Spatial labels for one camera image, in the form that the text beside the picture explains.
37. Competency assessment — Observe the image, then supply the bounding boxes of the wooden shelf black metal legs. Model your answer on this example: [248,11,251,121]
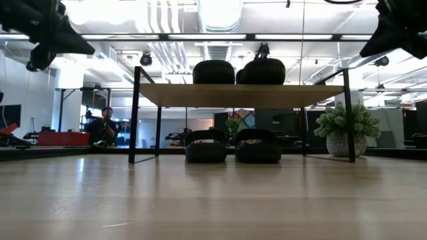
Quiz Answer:
[128,65,356,164]

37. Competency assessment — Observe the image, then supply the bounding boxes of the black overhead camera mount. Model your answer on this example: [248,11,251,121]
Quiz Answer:
[254,42,271,61]

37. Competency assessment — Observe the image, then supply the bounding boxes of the black ceiling spotlight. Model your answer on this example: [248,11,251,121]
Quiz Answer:
[374,55,390,68]
[139,52,153,67]

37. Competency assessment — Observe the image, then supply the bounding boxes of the green potted plant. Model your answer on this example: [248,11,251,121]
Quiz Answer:
[313,101,382,158]

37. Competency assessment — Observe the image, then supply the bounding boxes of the black metal stand frame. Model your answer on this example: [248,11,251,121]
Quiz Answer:
[57,87,112,133]

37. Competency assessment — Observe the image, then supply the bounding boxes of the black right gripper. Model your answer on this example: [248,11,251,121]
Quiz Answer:
[359,0,427,60]

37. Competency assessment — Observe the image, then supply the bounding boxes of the person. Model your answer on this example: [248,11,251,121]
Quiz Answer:
[87,106,119,148]

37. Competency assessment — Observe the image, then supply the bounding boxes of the silver ventilation duct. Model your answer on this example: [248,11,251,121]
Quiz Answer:
[195,0,245,33]

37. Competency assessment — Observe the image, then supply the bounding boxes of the small background plant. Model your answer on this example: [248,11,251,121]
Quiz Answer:
[225,117,242,138]

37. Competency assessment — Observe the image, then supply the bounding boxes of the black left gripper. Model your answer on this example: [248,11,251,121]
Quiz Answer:
[0,0,96,73]

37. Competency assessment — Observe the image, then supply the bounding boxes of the black overhead rig bar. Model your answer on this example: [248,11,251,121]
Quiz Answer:
[0,32,427,43]

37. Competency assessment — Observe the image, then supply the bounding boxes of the black metal table frame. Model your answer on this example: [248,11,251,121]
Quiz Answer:
[0,145,427,163]

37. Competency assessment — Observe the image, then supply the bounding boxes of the black rubber slide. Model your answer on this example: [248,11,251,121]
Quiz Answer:
[234,128,282,165]
[192,59,236,85]
[236,58,287,85]
[184,129,228,164]

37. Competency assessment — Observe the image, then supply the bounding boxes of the colourful wall picture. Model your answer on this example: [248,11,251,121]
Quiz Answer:
[233,109,257,130]

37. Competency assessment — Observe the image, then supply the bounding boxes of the black wall screen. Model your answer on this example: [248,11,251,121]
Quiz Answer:
[0,104,22,129]

